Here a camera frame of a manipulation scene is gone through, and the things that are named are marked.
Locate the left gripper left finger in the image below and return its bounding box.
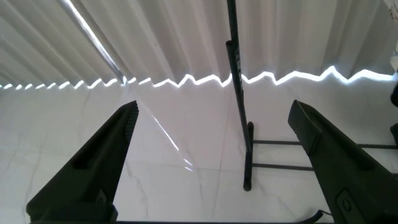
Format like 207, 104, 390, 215
25, 100, 140, 222

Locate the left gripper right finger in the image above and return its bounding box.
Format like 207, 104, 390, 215
287, 99, 398, 222

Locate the black clothes rack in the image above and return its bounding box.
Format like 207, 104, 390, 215
224, 0, 398, 192

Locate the white curtain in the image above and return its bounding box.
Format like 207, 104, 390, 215
0, 0, 398, 91

